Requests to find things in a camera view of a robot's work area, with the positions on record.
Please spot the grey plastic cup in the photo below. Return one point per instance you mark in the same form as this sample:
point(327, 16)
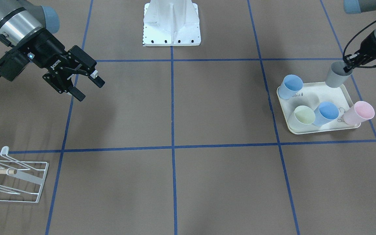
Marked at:
point(336, 75)

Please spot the white wire cup rack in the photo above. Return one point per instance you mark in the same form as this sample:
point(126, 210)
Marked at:
point(21, 181)

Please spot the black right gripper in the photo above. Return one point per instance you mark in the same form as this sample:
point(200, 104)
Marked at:
point(46, 52)

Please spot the white plastic tray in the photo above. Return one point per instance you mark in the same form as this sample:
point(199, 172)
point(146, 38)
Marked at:
point(311, 95)

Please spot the light blue cup rear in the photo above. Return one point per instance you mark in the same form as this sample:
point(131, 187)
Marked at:
point(290, 85)

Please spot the pale yellow cup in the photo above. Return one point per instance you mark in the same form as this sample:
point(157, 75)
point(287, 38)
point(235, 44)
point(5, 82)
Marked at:
point(304, 114)

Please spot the blue plastic cup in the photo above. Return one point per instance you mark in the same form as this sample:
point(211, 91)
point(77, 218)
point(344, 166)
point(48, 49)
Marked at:
point(325, 112)

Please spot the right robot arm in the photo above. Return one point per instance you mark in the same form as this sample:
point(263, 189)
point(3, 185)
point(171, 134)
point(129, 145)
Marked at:
point(28, 30)

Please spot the pink plastic cup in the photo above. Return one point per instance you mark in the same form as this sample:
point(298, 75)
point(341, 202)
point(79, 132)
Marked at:
point(360, 112)

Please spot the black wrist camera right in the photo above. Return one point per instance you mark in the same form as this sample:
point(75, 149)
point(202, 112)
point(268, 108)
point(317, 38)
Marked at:
point(12, 65)

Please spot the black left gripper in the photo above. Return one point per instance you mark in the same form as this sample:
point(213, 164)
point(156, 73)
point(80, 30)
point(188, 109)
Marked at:
point(368, 52)

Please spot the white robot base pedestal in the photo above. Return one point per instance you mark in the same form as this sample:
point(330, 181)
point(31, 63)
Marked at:
point(171, 23)

